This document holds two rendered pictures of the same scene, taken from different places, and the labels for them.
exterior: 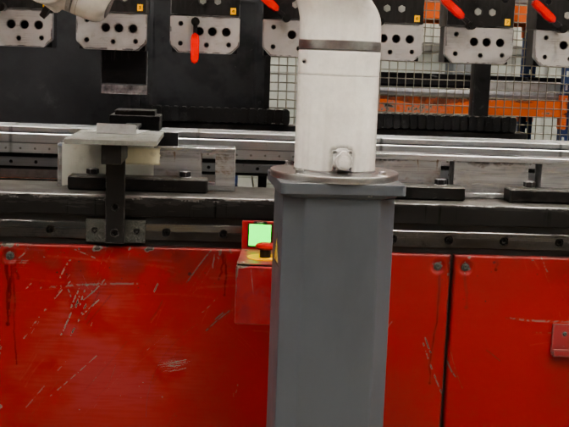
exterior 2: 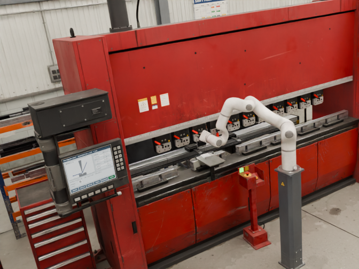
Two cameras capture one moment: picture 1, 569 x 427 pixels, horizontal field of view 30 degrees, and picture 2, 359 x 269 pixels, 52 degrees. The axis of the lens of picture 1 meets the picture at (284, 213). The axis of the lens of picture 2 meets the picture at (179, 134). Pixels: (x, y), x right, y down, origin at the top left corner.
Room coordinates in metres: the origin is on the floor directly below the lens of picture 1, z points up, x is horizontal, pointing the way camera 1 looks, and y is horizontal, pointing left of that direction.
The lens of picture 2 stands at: (-0.77, 1.85, 2.44)
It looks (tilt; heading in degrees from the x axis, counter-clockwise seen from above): 19 degrees down; 338
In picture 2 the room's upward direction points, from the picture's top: 7 degrees counter-clockwise
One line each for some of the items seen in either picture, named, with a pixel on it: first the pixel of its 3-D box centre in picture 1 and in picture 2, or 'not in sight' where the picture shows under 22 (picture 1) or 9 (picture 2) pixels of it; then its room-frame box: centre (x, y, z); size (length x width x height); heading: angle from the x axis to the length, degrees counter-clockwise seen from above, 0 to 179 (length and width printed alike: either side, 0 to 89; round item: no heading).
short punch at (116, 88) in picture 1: (124, 72); (201, 143); (2.35, 0.36, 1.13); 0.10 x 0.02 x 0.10; 94
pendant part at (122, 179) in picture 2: not in sight; (94, 168); (1.74, 1.52, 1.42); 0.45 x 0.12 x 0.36; 98
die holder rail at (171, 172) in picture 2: not in sight; (154, 178); (2.32, 0.91, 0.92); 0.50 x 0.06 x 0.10; 94
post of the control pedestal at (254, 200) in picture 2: not in sight; (252, 207); (2.07, -0.01, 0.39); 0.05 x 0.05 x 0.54; 89
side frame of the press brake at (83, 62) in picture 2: not in sight; (102, 164); (2.47, 1.35, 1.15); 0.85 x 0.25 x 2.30; 4
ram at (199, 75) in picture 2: not in sight; (249, 70); (2.39, -0.29, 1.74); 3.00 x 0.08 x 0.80; 94
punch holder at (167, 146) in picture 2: not in sight; (161, 142); (2.32, 0.79, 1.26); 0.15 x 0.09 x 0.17; 94
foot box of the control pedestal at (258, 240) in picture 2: not in sight; (256, 236); (2.04, -0.01, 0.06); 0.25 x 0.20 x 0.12; 179
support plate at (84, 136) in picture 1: (117, 137); (210, 159); (2.21, 0.35, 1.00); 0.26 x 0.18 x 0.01; 4
